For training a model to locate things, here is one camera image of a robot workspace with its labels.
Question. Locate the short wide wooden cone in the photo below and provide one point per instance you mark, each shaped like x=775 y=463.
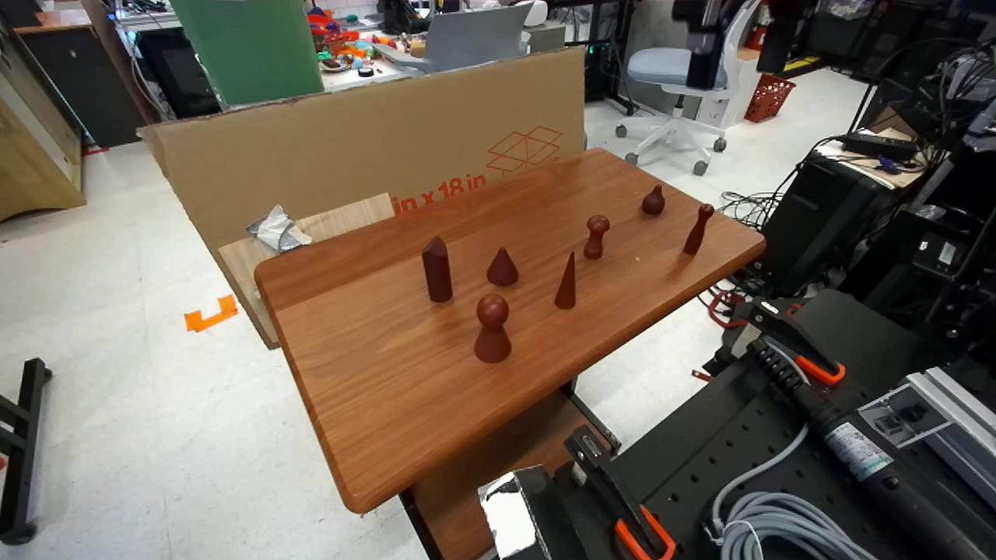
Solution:
x=503 y=271

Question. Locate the large round-headed wooden pawn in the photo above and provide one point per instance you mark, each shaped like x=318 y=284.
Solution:
x=494 y=332

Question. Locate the rounded-top wooden cylinder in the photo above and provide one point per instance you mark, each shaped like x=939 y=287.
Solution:
x=438 y=271

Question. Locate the tall narrow wooden cone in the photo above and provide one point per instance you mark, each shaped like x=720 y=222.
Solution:
x=567 y=292

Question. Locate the small wooden pawn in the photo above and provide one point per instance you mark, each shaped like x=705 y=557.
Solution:
x=596 y=239

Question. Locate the teardrop wooden piece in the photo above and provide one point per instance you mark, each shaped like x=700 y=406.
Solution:
x=651 y=205

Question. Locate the large brown cardboard box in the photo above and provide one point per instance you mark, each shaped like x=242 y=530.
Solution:
x=363 y=134

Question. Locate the tall slim wooden pawn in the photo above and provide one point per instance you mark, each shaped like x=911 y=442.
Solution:
x=699 y=233

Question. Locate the crumpled silver paper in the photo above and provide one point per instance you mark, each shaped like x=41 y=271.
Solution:
x=279 y=228

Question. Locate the grey laptop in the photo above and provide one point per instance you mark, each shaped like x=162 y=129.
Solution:
x=473 y=39

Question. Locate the white office chair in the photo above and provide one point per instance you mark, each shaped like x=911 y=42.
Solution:
x=674 y=67

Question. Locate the orange floor tape marker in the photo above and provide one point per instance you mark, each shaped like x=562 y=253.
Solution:
x=209 y=315

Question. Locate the red plastic basket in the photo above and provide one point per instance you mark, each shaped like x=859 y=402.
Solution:
x=769 y=98

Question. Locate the black equipment cart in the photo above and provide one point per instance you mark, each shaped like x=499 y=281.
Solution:
x=828 y=212

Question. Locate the green board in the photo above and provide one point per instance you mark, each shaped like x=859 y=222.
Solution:
x=251 y=48

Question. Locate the printed paper label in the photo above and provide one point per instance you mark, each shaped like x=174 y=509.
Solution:
x=900 y=416

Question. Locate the dark cabinet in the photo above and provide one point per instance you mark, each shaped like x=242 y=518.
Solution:
x=87 y=74

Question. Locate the light wooden cabinet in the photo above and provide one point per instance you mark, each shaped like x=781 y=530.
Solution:
x=35 y=144

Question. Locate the black floor stand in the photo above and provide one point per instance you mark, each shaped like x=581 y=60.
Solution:
x=22 y=446

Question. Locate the wooden table pedestal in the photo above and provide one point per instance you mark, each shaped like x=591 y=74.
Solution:
x=499 y=446

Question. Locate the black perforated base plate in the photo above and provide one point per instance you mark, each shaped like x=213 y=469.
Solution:
x=727 y=437

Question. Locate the aluminium extrusion rail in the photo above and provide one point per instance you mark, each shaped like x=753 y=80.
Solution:
x=961 y=422

